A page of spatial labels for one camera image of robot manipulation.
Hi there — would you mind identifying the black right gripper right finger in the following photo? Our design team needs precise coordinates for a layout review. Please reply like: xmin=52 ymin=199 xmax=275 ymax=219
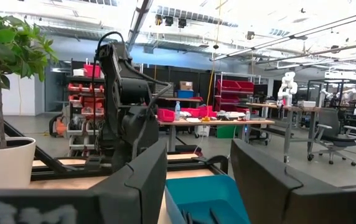
xmin=229 ymin=139 xmax=356 ymax=224

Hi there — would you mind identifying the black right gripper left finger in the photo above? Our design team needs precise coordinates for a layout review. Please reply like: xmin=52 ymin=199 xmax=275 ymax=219
xmin=0 ymin=138 xmax=169 ymax=224

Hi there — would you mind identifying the black pen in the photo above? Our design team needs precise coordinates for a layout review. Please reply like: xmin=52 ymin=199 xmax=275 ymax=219
xmin=180 ymin=208 xmax=197 ymax=224
xmin=208 ymin=207 xmax=222 ymax=224

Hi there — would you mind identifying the white plant pot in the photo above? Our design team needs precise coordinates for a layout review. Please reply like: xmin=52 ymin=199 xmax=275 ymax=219
xmin=0 ymin=136 xmax=37 ymax=190

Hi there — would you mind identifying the orange floor device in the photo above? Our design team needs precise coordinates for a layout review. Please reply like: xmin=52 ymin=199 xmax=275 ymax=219
xmin=49 ymin=112 xmax=69 ymax=138

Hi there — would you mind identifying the grey office chair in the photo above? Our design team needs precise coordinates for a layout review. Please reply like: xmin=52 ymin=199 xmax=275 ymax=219
xmin=307 ymin=107 xmax=356 ymax=167

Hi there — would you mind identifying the black table clamp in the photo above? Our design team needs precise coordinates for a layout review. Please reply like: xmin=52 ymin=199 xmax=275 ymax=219
xmin=192 ymin=154 xmax=229 ymax=174

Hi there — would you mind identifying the blue plastic bin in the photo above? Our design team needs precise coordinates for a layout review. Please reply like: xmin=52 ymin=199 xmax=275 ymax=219
xmin=164 ymin=174 xmax=253 ymax=224

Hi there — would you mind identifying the wooden workbench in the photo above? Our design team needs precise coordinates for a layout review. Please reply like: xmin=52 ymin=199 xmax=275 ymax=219
xmin=246 ymin=101 xmax=322 ymax=164
xmin=157 ymin=119 xmax=276 ymax=153

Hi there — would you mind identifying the green box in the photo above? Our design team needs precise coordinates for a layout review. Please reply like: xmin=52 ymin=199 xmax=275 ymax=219
xmin=216 ymin=124 xmax=244 ymax=139

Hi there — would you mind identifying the shelf rack with orange bins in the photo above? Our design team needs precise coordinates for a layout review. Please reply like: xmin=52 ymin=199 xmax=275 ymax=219
xmin=65 ymin=73 xmax=108 ymax=157

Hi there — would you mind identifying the white box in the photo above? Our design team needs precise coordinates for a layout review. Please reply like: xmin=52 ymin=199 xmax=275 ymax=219
xmin=195 ymin=124 xmax=210 ymax=138

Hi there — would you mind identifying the white humanoid robot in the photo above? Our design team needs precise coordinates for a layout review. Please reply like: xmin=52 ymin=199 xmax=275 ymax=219
xmin=276 ymin=71 xmax=299 ymax=107

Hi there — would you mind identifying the metal rack with red bins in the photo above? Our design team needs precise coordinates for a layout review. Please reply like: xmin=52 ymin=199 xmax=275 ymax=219
xmin=213 ymin=71 xmax=261 ymax=113

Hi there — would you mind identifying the stack of red bins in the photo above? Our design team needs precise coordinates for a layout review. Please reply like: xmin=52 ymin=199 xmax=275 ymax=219
xmin=180 ymin=105 xmax=218 ymax=118

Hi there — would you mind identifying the red storage box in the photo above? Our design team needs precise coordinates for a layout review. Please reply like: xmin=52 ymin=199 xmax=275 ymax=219
xmin=83 ymin=63 xmax=101 ymax=78

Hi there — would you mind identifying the single red bin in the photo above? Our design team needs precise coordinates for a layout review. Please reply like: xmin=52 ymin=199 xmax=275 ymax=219
xmin=157 ymin=108 xmax=176 ymax=123

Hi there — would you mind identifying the blue storage box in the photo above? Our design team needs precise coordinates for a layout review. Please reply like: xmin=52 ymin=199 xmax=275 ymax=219
xmin=176 ymin=90 xmax=195 ymax=100

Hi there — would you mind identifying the cardboard box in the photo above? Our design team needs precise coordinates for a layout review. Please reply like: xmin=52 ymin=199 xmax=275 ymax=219
xmin=179 ymin=80 xmax=194 ymax=91

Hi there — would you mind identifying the green leafy plant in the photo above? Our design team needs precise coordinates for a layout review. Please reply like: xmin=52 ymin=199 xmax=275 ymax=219
xmin=0 ymin=6 xmax=60 ymax=150

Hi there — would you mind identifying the black aluminium table frame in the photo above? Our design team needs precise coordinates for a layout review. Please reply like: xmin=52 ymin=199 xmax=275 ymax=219
xmin=0 ymin=93 xmax=229 ymax=182

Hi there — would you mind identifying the yellow hanging cable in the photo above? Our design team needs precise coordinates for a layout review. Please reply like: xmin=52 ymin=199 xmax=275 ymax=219
xmin=204 ymin=0 xmax=224 ymax=122

